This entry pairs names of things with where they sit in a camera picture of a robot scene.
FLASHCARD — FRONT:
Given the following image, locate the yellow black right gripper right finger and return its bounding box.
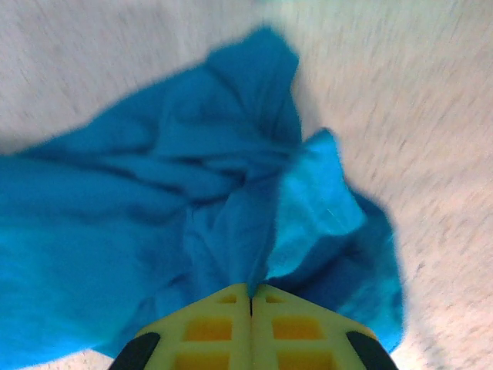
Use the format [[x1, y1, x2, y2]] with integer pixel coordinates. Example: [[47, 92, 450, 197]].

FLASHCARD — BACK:
[[252, 284, 400, 370]]

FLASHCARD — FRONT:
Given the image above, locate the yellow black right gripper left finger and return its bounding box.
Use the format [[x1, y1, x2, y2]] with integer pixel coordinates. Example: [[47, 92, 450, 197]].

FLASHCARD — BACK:
[[111, 283, 252, 370]]

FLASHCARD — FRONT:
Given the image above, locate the blue t-shirt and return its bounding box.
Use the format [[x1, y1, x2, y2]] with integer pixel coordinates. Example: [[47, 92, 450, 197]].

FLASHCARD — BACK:
[[0, 25, 405, 365]]

